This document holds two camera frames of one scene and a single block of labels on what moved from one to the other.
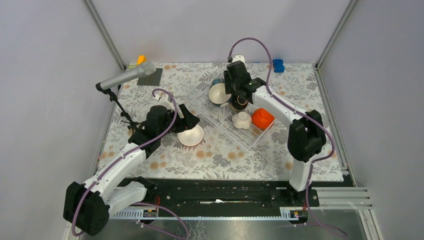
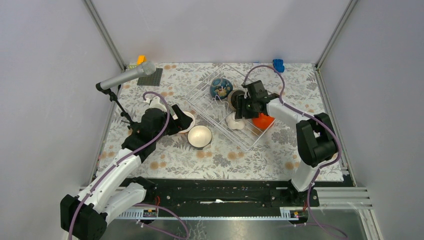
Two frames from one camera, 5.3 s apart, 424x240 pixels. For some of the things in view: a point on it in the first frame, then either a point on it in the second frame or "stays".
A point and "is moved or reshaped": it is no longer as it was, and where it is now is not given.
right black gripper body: x=230 y=86 to x=246 y=104
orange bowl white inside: x=191 y=137 is moved or reshaped
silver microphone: x=146 y=68 stays
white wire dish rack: x=244 y=122 stays
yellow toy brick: x=141 y=59 stays
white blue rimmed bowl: x=217 y=95 to x=199 y=136
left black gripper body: x=176 y=127 stays
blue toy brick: x=278 y=65 stays
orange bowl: x=262 y=119 stays
